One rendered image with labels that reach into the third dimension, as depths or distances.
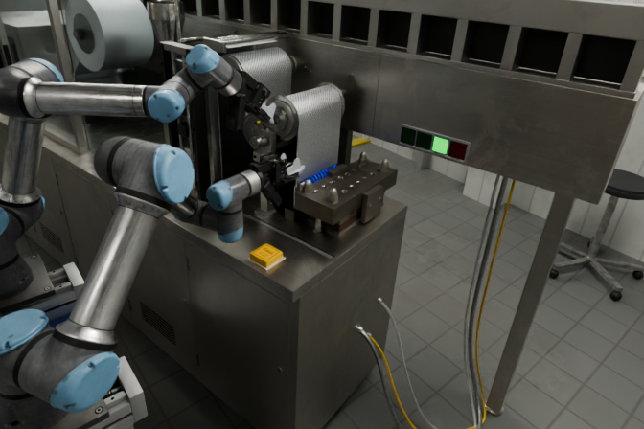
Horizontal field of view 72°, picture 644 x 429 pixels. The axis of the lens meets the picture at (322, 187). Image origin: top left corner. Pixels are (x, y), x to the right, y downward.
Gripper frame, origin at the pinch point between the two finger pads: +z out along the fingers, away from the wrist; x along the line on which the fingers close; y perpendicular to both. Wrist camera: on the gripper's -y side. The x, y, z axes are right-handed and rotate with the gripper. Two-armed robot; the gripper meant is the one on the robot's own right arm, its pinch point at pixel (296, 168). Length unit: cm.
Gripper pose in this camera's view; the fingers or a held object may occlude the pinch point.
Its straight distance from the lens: 149.5
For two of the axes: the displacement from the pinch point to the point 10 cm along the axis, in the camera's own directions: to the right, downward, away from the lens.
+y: 0.5, -8.9, -4.5
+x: -7.9, -3.2, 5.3
